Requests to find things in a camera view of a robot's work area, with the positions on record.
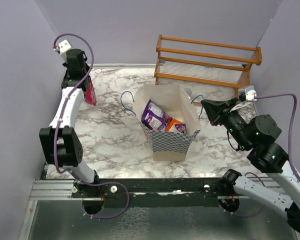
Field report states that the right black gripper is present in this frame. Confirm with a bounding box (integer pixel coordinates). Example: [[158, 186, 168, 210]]
[[200, 96, 252, 150]]

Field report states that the pink chips bag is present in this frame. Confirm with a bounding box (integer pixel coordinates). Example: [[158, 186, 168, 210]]
[[85, 76, 97, 106]]

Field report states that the blue checkered paper bag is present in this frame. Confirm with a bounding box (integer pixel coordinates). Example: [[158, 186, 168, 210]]
[[129, 84, 201, 162]]

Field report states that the purple snack packet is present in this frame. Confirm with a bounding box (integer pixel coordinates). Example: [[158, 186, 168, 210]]
[[141, 100, 172, 131]]

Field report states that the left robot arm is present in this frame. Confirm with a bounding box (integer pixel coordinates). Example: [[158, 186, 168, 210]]
[[39, 48, 101, 198]]

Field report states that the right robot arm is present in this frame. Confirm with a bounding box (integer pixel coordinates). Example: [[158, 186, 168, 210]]
[[201, 98, 300, 233]]

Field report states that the orange Fox's candy packet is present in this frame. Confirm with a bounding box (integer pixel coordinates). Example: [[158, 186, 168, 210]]
[[165, 118, 187, 134]]

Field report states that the wooden rack shelf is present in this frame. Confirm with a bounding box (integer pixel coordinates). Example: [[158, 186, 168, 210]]
[[154, 34, 263, 98]]

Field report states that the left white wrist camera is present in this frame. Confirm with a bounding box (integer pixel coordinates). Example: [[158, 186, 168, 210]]
[[52, 39, 73, 62]]

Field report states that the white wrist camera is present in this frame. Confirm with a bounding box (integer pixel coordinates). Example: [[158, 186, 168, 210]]
[[230, 85, 257, 112], [52, 39, 73, 62]]

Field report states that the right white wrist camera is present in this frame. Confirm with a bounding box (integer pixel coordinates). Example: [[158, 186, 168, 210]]
[[230, 85, 257, 112]]

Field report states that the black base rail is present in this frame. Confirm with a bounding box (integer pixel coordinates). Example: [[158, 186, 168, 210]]
[[71, 177, 235, 209]]

